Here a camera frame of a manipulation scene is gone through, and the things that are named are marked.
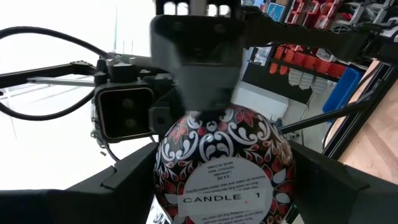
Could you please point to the black aluminium table frame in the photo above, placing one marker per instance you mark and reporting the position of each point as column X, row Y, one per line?
column 352, row 124

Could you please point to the black rig frame post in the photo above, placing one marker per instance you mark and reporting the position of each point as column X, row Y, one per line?
column 46, row 74

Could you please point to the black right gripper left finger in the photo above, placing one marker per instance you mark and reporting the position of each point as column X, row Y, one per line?
column 62, row 205

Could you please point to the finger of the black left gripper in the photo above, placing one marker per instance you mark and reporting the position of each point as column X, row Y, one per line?
column 199, row 62

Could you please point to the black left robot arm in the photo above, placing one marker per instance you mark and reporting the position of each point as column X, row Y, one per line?
column 311, row 37

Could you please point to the blue storage bin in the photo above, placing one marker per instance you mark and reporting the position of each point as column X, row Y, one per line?
column 342, row 90

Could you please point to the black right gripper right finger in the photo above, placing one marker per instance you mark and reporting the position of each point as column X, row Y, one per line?
column 342, row 202

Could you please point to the black red patterned candle tin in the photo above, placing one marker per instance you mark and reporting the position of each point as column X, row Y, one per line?
column 224, row 149

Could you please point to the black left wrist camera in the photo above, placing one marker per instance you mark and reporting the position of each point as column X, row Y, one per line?
column 124, row 113

